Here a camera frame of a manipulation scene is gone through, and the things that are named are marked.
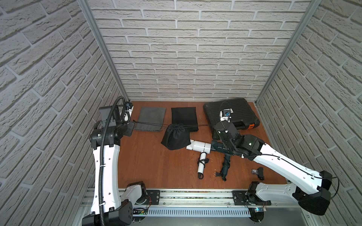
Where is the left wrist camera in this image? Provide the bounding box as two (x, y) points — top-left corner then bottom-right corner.
(123, 102), (133, 123)

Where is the black printed drawstring pouch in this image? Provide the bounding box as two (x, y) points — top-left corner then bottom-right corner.
(161, 124), (191, 150)

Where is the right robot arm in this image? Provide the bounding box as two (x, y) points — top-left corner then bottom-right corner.
(214, 121), (333, 216)

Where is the black fabric pouch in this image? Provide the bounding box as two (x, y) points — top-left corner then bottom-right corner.
(171, 107), (199, 132)

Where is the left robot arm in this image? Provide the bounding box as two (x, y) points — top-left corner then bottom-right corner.
(82, 96), (147, 226)

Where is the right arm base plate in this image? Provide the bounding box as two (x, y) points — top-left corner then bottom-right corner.
(232, 190), (271, 206)

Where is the grey fabric pouch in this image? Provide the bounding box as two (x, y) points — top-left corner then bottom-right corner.
(135, 107), (166, 132)

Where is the small black adapter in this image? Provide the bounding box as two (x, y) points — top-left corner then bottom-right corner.
(251, 167), (265, 180)

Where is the aluminium rail frame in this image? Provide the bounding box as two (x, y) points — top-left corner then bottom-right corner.
(133, 188), (301, 218)

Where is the black plastic tool case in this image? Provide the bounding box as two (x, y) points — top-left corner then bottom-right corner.
(203, 98), (260, 140)

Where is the white hair dryer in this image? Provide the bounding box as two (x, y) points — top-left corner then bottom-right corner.
(186, 140), (211, 180)

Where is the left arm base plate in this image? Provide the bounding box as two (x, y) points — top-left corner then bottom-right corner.
(135, 189), (161, 206)

